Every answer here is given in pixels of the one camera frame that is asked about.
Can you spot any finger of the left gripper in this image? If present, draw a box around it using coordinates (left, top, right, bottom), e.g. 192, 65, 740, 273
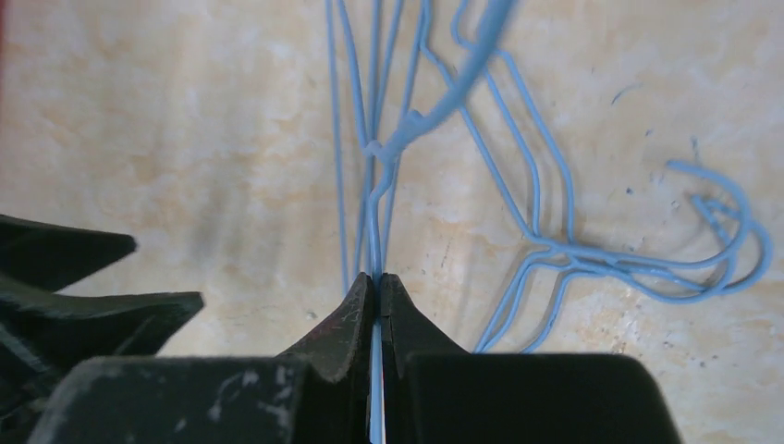
1, 277, 203, 417
1, 215, 137, 292

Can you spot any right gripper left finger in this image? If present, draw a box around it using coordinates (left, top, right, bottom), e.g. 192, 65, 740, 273
30, 274, 374, 443

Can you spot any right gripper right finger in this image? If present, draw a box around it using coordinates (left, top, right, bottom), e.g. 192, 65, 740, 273
379, 274, 680, 443

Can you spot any blue wire hanger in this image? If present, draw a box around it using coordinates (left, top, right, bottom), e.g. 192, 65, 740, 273
367, 0, 774, 355
325, 0, 754, 355
364, 1, 515, 443

